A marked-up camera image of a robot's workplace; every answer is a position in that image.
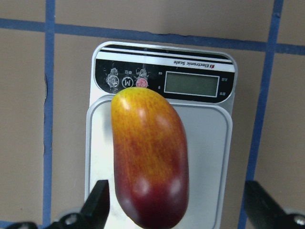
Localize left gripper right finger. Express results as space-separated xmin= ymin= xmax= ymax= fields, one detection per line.
xmin=244 ymin=181 xmax=305 ymax=229

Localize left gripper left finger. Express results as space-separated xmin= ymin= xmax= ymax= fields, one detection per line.
xmin=4 ymin=179 xmax=111 ymax=229

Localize red yellow mango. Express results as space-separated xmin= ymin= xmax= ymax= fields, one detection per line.
xmin=111 ymin=87 xmax=189 ymax=229

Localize white electronic kitchen scale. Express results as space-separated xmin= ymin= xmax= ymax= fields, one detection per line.
xmin=85 ymin=42 xmax=238 ymax=229

